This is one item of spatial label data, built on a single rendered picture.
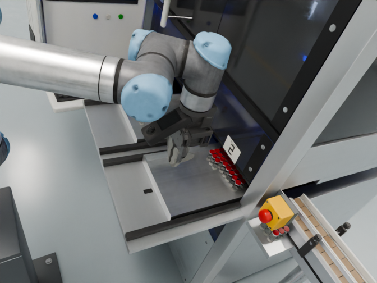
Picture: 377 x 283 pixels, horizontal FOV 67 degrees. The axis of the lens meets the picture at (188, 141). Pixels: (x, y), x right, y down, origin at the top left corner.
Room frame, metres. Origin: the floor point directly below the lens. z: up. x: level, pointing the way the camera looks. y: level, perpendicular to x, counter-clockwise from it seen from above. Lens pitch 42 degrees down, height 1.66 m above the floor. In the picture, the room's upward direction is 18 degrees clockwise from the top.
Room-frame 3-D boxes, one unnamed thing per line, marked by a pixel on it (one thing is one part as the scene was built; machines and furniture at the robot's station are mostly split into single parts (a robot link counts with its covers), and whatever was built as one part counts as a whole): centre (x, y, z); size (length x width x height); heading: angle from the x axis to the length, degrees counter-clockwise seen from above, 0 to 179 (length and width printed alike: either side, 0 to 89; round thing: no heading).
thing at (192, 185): (0.70, -0.08, 0.90); 0.34 x 0.26 x 0.04; 127
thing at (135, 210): (0.79, 0.08, 0.87); 0.70 x 0.48 x 0.02; 37
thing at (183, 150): (0.52, 0.01, 1.18); 0.05 x 0.02 x 0.09; 37
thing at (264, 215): (0.54, -0.29, 0.99); 0.04 x 0.04 x 0.04; 37
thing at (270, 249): (0.58, -0.36, 0.87); 0.14 x 0.13 x 0.02; 127
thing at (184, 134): (0.55, 0.01, 1.24); 0.09 x 0.08 x 0.12; 127
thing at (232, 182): (0.77, -0.16, 0.90); 0.18 x 0.02 x 0.05; 37
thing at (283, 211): (0.57, -0.32, 1.00); 0.08 x 0.07 x 0.07; 127
